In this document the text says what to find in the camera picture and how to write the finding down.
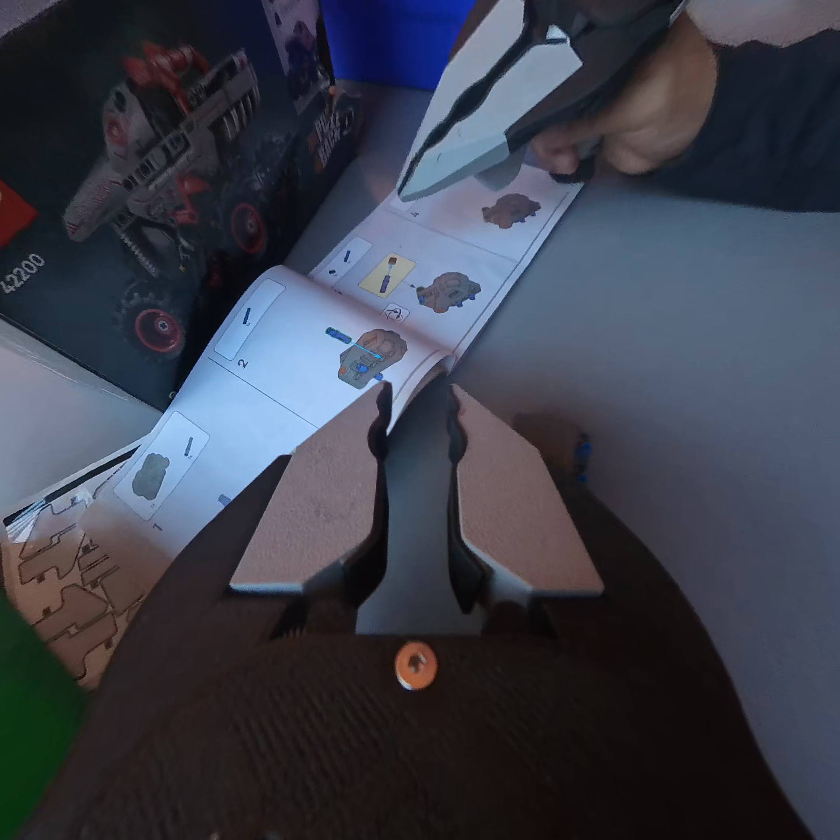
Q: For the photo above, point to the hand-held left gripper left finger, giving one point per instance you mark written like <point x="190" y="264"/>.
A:
<point x="315" y="505"/>

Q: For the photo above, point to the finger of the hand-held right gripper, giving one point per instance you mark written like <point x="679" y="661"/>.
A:
<point x="505" y="111"/>
<point x="469" y="59"/>

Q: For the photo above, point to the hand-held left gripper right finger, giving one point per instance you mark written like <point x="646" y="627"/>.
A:
<point x="518" y="512"/>

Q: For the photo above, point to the lego instruction booklet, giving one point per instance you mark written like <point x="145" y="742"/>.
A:
<point x="282" y="374"/>

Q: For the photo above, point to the person's right forearm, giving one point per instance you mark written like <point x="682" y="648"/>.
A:
<point x="774" y="131"/>

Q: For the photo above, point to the tan lego block, blue pins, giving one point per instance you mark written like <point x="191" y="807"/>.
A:
<point x="551" y="439"/>

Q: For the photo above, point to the lego sticker sheet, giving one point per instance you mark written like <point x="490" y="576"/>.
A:
<point x="59" y="590"/>

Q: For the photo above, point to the black lego set box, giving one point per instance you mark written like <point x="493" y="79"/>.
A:
<point x="79" y="295"/>

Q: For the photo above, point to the person's right hand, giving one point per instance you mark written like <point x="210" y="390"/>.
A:
<point x="663" y="111"/>

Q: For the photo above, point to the blue plastic bin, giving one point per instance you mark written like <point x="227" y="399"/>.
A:
<point x="394" y="39"/>

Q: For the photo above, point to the green object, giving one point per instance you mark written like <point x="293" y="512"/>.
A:
<point x="26" y="722"/>

